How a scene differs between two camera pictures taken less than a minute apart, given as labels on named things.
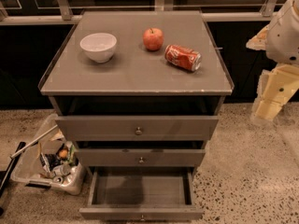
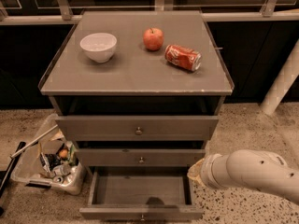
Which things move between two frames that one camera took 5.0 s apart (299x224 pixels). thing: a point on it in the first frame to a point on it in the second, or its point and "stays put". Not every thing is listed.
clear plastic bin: x=51 y=162 stays put
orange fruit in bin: x=63 y=153 stays put
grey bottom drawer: x=141 y=194 stays put
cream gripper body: x=282 y=36 to x=207 y=171
